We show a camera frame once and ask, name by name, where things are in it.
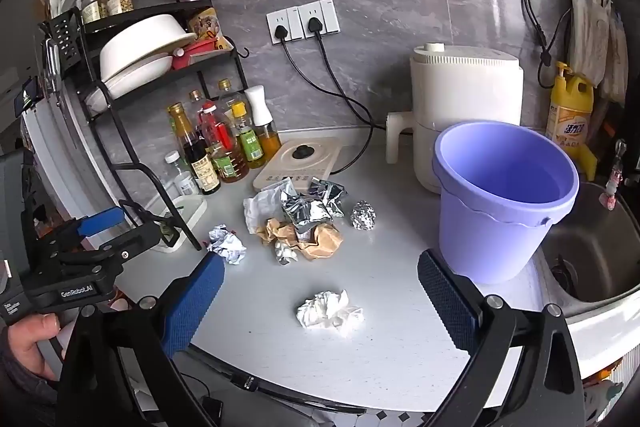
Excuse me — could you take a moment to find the printed paper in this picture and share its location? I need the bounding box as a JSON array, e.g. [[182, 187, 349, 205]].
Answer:
[[206, 224, 249, 266]]

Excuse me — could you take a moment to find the person's left hand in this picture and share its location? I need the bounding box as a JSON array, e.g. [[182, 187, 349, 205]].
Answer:
[[0, 312, 63, 384]]

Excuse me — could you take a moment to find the looped black hanging cable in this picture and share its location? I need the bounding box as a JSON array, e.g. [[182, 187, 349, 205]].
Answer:
[[521, 0, 574, 90]]

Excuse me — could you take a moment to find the green label bottle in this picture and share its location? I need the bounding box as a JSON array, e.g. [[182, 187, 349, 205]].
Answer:
[[230, 102, 266, 170]]

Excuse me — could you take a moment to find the faucet with pink filter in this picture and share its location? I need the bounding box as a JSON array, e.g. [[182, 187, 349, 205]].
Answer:
[[602, 139, 629, 214]]

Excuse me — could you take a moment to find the person's left forearm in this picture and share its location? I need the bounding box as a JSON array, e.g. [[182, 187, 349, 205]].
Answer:
[[0, 349, 57, 410]]

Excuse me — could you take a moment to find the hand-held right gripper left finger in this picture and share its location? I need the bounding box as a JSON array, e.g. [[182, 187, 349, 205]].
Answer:
[[55, 251, 227, 427]]

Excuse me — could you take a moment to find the yellow sponge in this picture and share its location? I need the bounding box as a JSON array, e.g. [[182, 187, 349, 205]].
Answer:
[[575, 141, 599, 180]]

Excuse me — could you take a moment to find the large white bowl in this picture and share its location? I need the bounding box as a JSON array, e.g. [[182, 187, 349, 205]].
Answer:
[[99, 14, 198, 81]]

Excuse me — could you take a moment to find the white air fryer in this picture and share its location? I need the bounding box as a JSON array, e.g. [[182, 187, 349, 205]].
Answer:
[[385, 43, 525, 196]]

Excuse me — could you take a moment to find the small clear bottle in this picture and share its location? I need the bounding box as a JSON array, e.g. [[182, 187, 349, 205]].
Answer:
[[164, 150, 199, 197]]

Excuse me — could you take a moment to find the white top oil sprayer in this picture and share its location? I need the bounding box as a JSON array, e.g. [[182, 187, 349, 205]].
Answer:
[[244, 85, 283, 158]]

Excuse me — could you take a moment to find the white wall socket panel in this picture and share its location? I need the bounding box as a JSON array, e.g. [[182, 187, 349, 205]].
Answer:
[[266, 7, 304, 44], [298, 0, 341, 38]]

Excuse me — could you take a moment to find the steel sink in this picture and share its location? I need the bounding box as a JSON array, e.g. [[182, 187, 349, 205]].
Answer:
[[537, 179, 640, 309]]

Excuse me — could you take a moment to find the silver foil wrapper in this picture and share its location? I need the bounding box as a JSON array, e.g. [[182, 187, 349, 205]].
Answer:
[[306, 177, 347, 219], [280, 192, 335, 242]]

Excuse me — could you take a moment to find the white tray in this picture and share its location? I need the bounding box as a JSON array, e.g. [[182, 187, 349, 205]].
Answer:
[[149, 194, 209, 254]]

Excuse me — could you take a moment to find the red box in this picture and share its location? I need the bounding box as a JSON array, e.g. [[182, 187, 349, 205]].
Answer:
[[172, 39, 222, 70]]

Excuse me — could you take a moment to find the yellow detergent bottle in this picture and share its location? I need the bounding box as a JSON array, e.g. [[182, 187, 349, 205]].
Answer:
[[546, 62, 595, 148]]

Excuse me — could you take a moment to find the foil ball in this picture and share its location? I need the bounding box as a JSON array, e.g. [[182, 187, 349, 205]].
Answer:
[[351, 200, 377, 232]]

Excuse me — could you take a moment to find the beige induction cooker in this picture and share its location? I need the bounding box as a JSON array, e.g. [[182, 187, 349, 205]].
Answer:
[[251, 137, 354, 196]]

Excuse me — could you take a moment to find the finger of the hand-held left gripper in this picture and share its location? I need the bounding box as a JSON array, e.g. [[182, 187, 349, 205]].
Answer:
[[97, 219, 165, 264], [75, 206, 127, 239]]

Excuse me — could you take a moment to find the white plate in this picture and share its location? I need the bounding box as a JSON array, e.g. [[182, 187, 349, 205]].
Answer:
[[102, 54, 174, 100]]

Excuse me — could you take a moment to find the purple plastic bucket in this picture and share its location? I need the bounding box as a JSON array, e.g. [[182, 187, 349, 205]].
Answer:
[[432, 121, 581, 286]]

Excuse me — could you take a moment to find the black slotted spatula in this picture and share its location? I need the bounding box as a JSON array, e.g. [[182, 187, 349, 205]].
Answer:
[[49, 8, 84, 64]]

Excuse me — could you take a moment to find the red cap oil bottle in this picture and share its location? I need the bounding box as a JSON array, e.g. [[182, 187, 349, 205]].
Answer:
[[197, 102, 251, 184]]

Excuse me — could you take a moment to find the white tissue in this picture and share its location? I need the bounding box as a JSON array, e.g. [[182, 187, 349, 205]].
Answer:
[[296, 289, 366, 339]]

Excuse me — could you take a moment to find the black power cable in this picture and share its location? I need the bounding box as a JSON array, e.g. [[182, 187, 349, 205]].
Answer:
[[306, 16, 376, 180], [273, 25, 388, 131]]

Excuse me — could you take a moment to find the yellow snack packet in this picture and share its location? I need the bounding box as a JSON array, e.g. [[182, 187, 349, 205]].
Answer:
[[187, 7, 222, 52]]

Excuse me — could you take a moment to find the black kitchen rack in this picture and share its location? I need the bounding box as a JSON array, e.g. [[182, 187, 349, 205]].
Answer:
[[39, 0, 251, 253]]

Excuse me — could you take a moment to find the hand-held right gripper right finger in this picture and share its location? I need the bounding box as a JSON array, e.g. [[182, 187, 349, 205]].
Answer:
[[416, 249, 587, 427]]

